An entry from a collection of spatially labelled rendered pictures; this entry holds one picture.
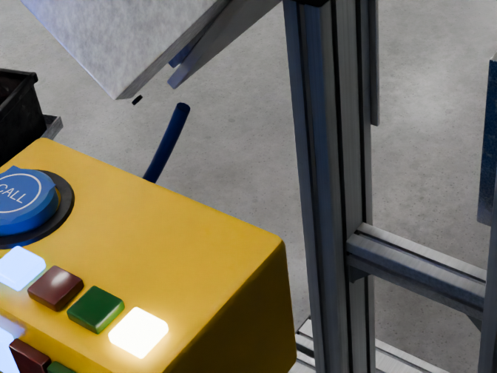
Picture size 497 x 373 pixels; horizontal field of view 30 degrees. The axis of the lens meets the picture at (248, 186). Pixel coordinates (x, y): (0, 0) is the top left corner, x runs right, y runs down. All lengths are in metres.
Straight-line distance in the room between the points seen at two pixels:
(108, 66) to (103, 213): 0.35
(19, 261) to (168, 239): 0.07
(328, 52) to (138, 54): 0.23
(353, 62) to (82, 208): 0.57
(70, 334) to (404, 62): 2.09
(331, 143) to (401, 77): 1.40
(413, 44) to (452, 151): 0.45
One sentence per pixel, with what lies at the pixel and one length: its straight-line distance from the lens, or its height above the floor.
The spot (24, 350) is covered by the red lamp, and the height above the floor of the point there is 1.06.
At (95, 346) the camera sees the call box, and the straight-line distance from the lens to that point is 0.39.
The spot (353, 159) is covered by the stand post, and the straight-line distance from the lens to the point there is 1.05.
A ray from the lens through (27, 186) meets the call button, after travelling 0.46.
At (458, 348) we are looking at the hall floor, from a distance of 1.75.
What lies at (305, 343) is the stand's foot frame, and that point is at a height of 0.08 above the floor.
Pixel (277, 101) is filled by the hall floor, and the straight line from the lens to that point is 2.33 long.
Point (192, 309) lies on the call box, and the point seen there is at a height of 1.07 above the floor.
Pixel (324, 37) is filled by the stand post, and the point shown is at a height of 0.88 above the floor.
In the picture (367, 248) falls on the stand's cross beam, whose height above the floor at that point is 0.58.
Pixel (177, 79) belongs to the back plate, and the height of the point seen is 0.84.
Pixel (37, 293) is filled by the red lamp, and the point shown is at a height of 1.08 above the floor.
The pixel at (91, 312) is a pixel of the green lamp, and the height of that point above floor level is 1.08.
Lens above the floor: 1.36
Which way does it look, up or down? 41 degrees down
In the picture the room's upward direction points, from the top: 8 degrees counter-clockwise
